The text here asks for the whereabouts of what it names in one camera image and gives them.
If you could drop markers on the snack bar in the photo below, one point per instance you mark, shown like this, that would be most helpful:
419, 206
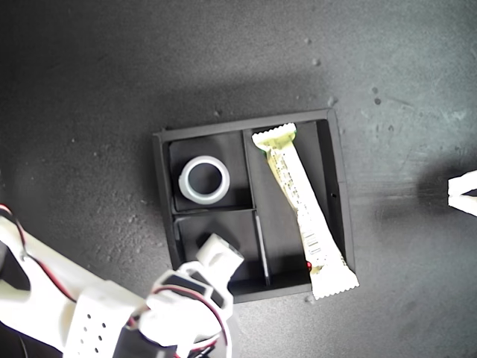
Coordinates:
298, 194

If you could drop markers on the translucent white tape roll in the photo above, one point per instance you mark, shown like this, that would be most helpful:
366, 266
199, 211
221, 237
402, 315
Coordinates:
184, 186

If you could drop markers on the black tray with wells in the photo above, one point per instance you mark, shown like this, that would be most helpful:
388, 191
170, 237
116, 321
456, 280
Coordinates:
283, 223

